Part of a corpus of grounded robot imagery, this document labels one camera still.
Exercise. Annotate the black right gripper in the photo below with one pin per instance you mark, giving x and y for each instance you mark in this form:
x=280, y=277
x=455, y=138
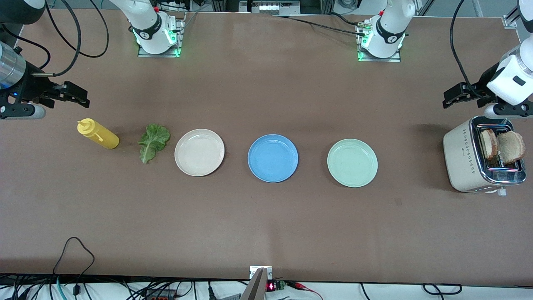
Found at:
x=30, y=86

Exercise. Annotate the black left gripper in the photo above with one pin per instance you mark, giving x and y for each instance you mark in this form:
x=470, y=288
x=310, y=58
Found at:
x=484, y=82

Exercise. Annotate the yellow mustard squeeze bottle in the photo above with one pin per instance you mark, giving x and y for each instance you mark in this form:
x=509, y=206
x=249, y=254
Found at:
x=104, y=139

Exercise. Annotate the bread slice with dark crust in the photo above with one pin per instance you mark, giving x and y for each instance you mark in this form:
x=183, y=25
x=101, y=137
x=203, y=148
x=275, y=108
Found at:
x=488, y=143

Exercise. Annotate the light brown bread slice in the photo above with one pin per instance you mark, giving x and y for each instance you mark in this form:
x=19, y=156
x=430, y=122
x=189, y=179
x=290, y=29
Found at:
x=511, y=146

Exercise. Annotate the green lettuce leaf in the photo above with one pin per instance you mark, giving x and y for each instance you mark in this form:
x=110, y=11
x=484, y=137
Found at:
x=152, y=141

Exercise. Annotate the mint green round plate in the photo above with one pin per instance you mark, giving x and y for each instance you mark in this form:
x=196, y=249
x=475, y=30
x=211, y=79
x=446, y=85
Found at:
x=352, y=163

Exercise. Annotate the beige round plate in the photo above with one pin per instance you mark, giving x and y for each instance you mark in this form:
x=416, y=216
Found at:
x=200, y=152

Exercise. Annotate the blue round plate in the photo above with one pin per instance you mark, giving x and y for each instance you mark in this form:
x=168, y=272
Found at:
x=272, y=158

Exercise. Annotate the cream and chrome toaster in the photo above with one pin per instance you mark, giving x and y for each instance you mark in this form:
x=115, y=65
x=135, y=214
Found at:
x=462, y=162

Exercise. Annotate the grey device with sockets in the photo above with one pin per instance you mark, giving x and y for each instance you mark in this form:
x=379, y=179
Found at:
x=268, y=8

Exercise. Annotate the orange power strip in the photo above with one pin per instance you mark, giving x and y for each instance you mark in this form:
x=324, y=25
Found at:
x=160, y=296

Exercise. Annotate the red clip lead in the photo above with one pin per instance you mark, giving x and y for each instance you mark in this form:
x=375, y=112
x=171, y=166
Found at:
x=300, y=286

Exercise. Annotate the grey aluminium bar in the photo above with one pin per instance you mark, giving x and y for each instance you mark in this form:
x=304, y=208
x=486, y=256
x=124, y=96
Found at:
x=256, y=289

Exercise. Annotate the red LED display module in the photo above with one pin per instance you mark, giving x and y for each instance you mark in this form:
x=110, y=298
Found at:
x=270, y=286

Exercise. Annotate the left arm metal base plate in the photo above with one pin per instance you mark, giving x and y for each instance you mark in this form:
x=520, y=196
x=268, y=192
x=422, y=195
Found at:
x=393, y=60

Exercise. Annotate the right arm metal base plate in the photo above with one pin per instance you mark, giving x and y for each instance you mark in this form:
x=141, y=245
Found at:
x=143, y=54

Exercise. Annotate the aluminium corner bracket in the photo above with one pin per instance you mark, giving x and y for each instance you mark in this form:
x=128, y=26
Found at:
x=509, y=21

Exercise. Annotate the white mounting bracket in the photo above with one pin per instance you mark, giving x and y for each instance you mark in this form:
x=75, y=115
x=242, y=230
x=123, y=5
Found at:
x=254, y=271

